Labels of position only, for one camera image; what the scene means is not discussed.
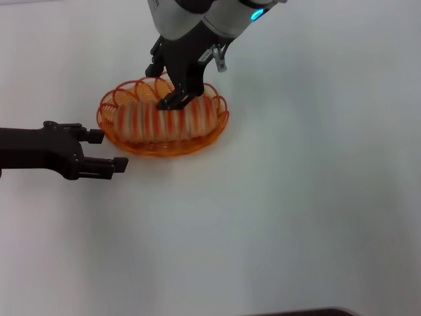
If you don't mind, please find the orange striped bread loaf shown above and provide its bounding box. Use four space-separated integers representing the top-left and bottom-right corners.
114 90 221 143

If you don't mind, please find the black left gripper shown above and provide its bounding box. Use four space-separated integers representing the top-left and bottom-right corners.
0 120 129 181

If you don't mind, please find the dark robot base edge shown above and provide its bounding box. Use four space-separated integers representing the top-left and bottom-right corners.
253 307 358 316

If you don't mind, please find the orange wire basket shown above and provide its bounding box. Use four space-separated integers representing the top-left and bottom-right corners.
95 74 230 158

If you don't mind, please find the silver cable connector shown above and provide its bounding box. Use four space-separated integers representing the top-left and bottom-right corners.
210 43 228 73

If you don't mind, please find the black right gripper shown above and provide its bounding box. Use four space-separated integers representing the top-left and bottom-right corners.
145 21 231 111

